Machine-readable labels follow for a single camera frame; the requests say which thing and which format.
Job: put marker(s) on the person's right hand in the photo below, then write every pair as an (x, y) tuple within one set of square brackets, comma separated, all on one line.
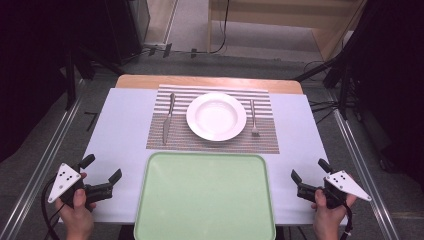
[(330, 220)]

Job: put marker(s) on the person's left hand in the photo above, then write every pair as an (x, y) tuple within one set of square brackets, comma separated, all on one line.
[(78, 218)]

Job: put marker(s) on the dark curtain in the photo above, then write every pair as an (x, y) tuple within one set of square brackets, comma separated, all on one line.
[(30, 66), (393, 83)]

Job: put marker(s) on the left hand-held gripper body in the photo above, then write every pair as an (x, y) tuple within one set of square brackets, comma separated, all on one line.
[(63, 181)]

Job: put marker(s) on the black cabinet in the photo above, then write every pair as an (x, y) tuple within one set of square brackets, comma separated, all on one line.
[(123, 30)]

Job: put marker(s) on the silver fork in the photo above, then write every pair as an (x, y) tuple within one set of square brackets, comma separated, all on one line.
[(254, 116)]

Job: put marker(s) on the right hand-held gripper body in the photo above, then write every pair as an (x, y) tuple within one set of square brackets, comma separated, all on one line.
[(345, 183)]

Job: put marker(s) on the black metal stand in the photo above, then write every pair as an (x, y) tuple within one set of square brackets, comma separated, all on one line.
[(70, 86), (343, 93)]

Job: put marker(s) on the silver knife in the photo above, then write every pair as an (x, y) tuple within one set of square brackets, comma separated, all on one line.
[(167, 123)]

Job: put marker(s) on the green tray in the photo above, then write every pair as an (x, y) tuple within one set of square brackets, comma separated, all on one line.
[(205, 196)]

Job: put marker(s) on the striped placemat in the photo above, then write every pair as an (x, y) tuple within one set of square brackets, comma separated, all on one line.
[(180, 140)]

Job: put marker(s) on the white table cover sheet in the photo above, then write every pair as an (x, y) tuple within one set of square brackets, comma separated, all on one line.
[(123, 126)]

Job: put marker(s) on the white plate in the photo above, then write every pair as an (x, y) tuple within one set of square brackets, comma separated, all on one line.
[(216, 116)]

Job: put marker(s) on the metal floor rail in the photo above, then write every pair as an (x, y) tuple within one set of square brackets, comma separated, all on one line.
[(43, 166), (363, 173)]

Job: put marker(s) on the wooden shelf unit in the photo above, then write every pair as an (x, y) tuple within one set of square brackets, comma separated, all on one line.
[(330, 40)]

